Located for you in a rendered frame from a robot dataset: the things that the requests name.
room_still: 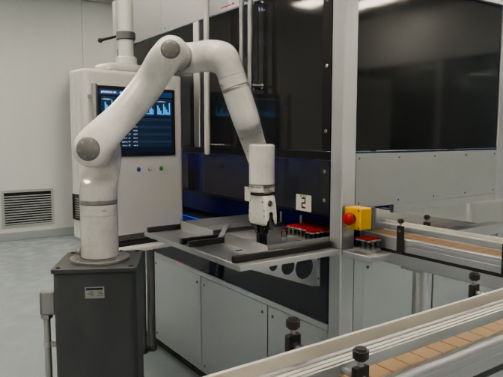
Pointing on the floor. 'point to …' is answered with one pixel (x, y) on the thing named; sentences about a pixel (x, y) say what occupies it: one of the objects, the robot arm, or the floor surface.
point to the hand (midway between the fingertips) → (261, 239)
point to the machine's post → (343, 162)
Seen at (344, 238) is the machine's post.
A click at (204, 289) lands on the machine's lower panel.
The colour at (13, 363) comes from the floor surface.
